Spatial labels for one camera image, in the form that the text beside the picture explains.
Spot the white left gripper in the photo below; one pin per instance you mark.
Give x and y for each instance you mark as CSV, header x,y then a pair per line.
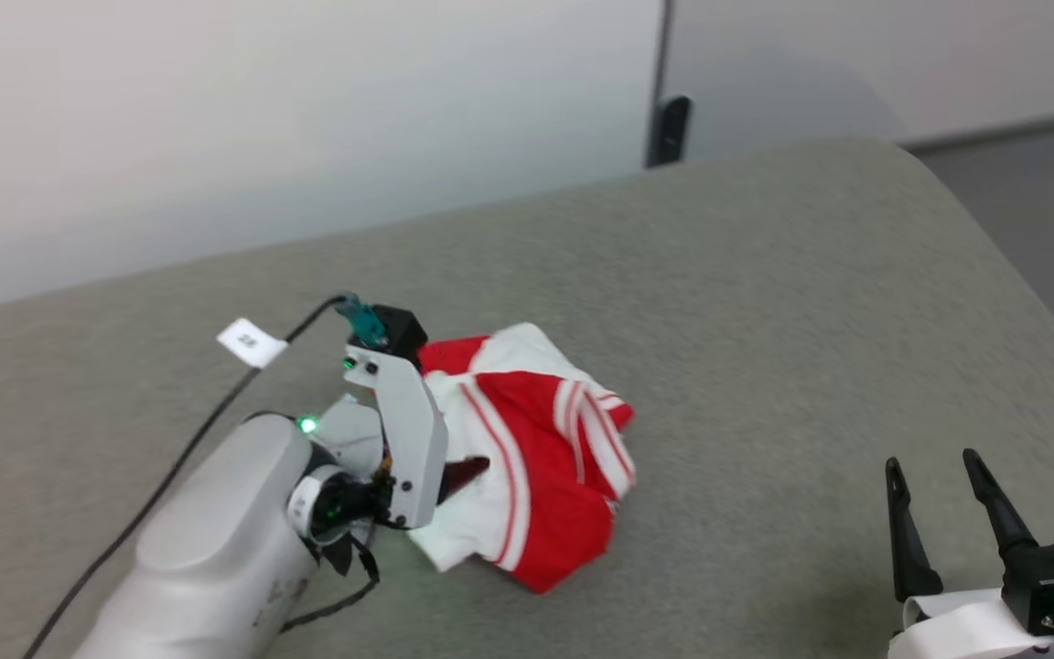
x,y
417,430

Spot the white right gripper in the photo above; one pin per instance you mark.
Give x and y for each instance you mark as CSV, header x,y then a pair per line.
x,y
957,631

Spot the red and white basketball jersey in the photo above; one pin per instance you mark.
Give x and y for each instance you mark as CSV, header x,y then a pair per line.
x,y
545,439

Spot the grey white robot left arm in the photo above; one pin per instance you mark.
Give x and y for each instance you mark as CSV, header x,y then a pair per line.
x,y
207,549

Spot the grey baseboard strip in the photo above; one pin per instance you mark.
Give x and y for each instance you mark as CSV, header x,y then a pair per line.
x,y
1021,131

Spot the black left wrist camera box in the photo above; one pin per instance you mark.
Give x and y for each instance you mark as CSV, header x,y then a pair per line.
x,y
402,334

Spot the black wall door stop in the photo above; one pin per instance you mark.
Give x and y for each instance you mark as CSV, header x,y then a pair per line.
x,y
671,133

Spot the dark vertical wall strip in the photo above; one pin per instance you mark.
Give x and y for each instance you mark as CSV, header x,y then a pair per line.
x,y
663,46

